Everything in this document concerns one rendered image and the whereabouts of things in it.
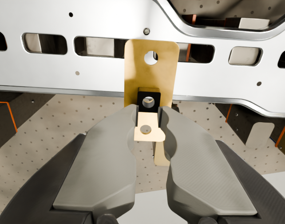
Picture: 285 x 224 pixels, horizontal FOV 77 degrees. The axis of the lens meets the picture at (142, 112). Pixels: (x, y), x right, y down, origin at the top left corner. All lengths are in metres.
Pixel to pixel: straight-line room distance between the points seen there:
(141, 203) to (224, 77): 2.05
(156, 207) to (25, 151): 1.73
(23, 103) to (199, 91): 0.42
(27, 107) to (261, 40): 0.54
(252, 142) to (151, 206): 1.95
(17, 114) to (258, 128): 0.56
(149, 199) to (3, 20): 2.08
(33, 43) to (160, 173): 0.74
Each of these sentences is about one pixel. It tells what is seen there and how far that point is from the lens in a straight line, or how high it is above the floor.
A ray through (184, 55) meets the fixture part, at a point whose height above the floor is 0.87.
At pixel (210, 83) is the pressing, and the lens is 0.36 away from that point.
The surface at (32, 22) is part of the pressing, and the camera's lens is 0.37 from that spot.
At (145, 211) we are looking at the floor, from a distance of 2.42.
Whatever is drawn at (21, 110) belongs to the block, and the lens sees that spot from 0.54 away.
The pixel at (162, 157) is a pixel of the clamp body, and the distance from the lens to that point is 0.38.
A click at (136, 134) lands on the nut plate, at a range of 0.16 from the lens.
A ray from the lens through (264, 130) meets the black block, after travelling 0.48.
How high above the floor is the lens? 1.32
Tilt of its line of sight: 62 degrees down
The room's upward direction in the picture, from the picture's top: 180 degrees clockwise
